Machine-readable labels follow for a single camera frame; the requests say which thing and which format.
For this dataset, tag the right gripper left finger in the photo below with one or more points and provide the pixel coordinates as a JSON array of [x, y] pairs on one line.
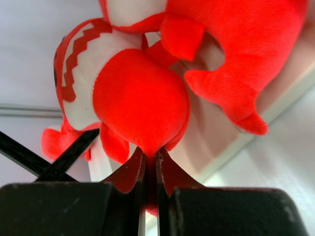
[[112, 207]]

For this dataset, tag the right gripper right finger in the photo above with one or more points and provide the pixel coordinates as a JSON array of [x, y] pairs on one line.
[[188, 208]]

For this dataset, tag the red shark plush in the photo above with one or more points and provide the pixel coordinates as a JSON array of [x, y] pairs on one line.
[[256, 37]]

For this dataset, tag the beige three-tier shelf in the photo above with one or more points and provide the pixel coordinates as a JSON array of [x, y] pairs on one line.
[[211, 139]]

